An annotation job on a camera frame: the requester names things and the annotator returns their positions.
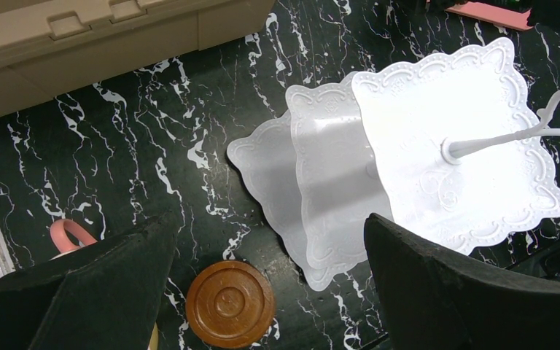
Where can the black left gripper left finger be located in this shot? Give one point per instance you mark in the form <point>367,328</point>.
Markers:
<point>103,296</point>

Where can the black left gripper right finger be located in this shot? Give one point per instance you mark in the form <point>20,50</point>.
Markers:
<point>435,298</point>

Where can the white three-tier cake stand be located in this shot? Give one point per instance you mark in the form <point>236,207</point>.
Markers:
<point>446,147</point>

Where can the tan plastic tool case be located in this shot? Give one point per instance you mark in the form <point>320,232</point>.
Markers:
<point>48,48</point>

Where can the pink serving tray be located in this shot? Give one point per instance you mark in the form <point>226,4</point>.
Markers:
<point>508,14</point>

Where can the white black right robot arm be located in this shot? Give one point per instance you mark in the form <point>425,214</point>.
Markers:
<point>545,13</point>

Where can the pink mug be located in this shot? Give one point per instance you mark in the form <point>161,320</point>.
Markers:
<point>68,236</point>

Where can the stack of brown wooden coasters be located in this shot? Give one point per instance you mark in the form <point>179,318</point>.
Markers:
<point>230,304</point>

